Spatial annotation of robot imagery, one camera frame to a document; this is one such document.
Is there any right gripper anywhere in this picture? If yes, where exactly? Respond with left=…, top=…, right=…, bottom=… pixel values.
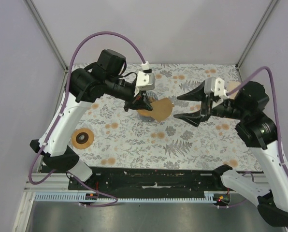
left=174, top=79, right=248, bottom=127

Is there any brown paper coffee filter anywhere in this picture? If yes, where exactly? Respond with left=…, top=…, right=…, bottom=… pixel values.
left=150, top=98, right=174, bottom=122

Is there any orange coffee filter box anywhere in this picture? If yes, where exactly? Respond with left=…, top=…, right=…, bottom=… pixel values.
left=226, top=81, right=242, bottom=100

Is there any clear glass dripper cone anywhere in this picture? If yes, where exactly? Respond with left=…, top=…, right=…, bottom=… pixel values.
left=146, top=91, right=158, bottom=103

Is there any glass coffee server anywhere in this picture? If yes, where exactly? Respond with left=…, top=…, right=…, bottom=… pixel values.
left=139, top=115, right=155, bottom=122

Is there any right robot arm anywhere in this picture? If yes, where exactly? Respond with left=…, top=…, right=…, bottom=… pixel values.
left=174, top=81, right=288, bottom=227

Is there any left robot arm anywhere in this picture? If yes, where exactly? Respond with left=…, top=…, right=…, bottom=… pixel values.
left=30, top=49, right=155, bottom=190

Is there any floral table mat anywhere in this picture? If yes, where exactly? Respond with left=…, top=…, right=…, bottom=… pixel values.
left=68, top=64, right=261, bottom=172

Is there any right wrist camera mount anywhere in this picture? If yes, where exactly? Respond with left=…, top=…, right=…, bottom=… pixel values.
left=204, top=77, right=229, bottom=100

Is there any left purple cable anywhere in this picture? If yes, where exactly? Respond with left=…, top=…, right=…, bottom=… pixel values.
left=28, top=31, right=149, bottom=207

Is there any purple cable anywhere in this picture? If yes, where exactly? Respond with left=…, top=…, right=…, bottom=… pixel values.
left=28, top=31, right=149, bottom=207
left=216, top=66, right=288, bottom=232

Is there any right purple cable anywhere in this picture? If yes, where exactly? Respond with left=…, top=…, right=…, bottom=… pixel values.
left=216, top=66, right=288, bottom=232

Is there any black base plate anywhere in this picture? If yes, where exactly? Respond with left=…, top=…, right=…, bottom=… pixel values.
left=68, top=166, right=241, bottom=200

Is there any blue cable duct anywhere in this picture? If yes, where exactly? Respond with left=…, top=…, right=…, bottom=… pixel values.
left=34, top=192, right=218, bottom=203

